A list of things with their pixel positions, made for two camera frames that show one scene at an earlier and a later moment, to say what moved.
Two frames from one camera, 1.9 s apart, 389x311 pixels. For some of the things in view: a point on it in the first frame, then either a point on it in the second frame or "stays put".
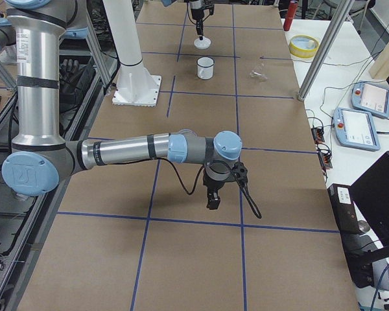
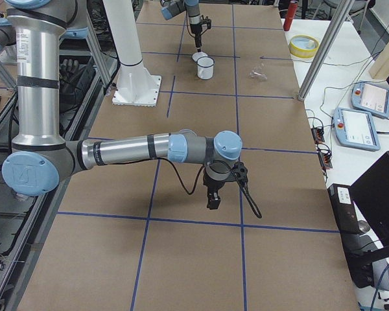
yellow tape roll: (303, 46) stays put
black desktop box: (342, 199) stays put
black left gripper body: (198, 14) to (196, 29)
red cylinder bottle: (292, 10) stays put
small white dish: (202, 44) to (198, 55)
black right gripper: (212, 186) stays put
